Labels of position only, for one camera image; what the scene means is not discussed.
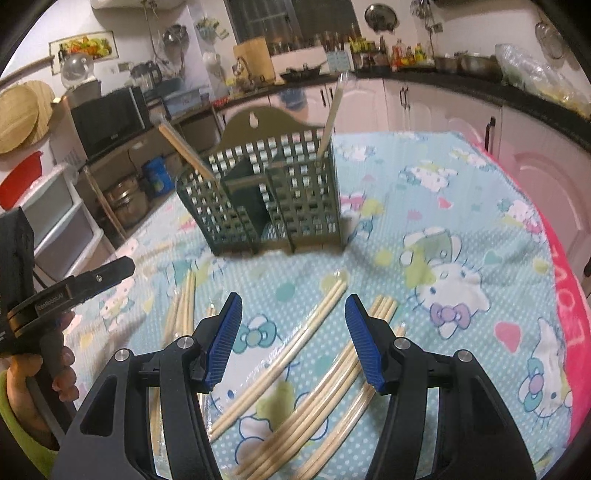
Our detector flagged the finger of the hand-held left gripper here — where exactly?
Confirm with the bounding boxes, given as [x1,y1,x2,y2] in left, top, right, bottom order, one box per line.
[7,257,136,334]

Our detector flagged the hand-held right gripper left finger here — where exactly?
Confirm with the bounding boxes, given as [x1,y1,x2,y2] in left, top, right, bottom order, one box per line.
[50,292,244,480]

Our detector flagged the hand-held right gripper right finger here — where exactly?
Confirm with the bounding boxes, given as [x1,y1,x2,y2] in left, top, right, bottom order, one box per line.
[344,294,539,480]

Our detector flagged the pile of bamboo chopsticks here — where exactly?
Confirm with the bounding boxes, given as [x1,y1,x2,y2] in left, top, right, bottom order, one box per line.
[152,270,409,480]

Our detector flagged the green lattice utensil holder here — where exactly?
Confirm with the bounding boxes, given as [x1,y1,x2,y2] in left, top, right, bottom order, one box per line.
[175,107,342,256]

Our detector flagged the single wooden chopstick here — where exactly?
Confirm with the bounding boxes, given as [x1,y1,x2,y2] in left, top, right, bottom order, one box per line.
[158,123,220,182]
[315,71,350,160]

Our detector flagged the person's left forearm green sleeve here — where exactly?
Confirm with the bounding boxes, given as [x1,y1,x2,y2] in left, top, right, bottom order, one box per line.
[0,369,58,467]

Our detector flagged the hanging small metal utensils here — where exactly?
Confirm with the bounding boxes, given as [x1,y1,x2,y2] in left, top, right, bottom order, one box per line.
[409,0,444,33]

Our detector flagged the person's left hand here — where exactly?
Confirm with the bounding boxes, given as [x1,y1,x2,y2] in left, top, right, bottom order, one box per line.
[8,347,78,450]

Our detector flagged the white plastic drawer unit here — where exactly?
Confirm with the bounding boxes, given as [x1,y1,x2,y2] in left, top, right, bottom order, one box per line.
[18,168,116,282]

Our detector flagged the red plastic basin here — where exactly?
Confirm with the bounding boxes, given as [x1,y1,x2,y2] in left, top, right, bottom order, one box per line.
[0,151,46,210]

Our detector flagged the large steel pot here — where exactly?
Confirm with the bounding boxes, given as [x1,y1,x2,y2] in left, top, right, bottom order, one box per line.
[102,178,151,229]

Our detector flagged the wooden shelf unit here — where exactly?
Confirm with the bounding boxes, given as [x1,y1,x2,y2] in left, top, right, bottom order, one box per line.
[48,106,222,241]

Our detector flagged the blue canister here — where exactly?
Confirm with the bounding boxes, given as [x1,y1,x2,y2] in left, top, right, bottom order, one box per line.
[142,157,168,195]

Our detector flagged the round wooden board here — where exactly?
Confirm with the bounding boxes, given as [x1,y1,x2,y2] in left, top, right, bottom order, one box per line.
[0,85,40,154]
[23,80,56,141]

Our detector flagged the cartoon cat printed blanket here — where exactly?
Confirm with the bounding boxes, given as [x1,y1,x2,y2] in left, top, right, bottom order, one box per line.
[76,130,575,480]

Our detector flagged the black microwave oven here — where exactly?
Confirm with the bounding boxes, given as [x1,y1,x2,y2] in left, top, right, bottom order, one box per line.
[69,85,148,160]

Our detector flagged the pale blue plastic crate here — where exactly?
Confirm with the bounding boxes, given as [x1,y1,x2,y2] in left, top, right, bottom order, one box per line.
[164,88,211,116]

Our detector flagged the round glass jar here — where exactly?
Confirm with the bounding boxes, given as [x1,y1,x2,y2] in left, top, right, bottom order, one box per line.
[60,52,95,88]

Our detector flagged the black blender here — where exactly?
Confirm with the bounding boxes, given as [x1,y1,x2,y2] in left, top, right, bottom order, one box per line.
[130,60,162,93]

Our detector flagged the pink blanket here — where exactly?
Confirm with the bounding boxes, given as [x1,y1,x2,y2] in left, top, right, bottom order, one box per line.
[443,117,591,444]

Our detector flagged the hanging steel colander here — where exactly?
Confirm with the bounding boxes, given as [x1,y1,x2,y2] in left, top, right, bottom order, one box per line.
[161,23,190,58]

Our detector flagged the wooden cutting board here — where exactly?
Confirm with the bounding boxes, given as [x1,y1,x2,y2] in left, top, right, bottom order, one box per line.
[232,38,275,86]

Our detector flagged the black wok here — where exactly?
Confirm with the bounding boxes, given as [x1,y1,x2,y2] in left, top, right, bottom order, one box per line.
[279,64,324,83]

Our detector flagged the pale blue knife block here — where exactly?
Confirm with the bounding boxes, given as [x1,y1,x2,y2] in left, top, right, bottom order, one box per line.
[325,50,354,72]

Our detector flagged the cluster of condiment bottles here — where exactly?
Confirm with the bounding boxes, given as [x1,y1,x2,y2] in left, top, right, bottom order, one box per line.
[390,39,437,70]

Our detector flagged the steel mixing bowl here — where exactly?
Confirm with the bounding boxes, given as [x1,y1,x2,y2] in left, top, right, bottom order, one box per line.
[457,52,504,79]

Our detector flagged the dark kitchen window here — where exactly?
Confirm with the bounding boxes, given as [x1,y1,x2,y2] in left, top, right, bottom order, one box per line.
[224,0,361,47]

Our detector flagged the clear plastic bag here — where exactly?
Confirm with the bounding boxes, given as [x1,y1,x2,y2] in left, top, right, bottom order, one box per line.
[495,42,591,116]

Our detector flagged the hanging steel pot lid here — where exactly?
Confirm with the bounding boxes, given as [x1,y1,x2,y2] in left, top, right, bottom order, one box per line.
[364,4,399,32]

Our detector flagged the fruit wall poster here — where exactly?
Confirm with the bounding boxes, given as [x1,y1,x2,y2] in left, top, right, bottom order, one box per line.
[48,31,115,63]

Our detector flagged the hanging wire strainer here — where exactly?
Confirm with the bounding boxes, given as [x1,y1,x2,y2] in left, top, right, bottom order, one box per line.
[534,9,566,61]

